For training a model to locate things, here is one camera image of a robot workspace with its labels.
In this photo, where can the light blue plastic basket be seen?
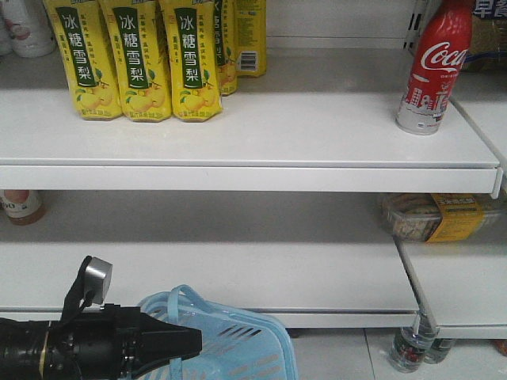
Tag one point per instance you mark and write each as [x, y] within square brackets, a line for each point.
[237, 343]

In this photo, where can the orange C100 drink bottle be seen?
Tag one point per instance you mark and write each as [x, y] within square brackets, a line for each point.
[22, 207]

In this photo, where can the blue breakfast biscuit bag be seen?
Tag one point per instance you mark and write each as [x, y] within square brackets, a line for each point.
[488, 43]

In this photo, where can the white right shelf unit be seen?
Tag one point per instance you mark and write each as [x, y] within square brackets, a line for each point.
[272, 205]

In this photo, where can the clear biscuit box yellow band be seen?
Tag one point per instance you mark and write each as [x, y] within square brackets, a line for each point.
[439, 217]

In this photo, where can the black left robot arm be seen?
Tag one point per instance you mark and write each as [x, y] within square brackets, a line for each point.
[24, 348]

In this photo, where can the white peach drink bottle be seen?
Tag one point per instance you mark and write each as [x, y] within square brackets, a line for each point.
[28, 27]

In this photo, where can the clear water bottle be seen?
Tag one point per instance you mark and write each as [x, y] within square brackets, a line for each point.
[411, 344]
[439, 350]

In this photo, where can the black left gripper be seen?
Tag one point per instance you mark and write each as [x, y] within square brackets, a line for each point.
[101, 344]

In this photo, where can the yellow pear drink bottle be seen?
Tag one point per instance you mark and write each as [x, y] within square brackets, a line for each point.
[86, 52]
[251, 17]
[225, 25]
[139, 46]
[194, 79]

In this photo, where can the red coca-cola aluminium bottle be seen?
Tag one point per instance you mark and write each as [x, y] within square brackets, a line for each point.
[440, 55]

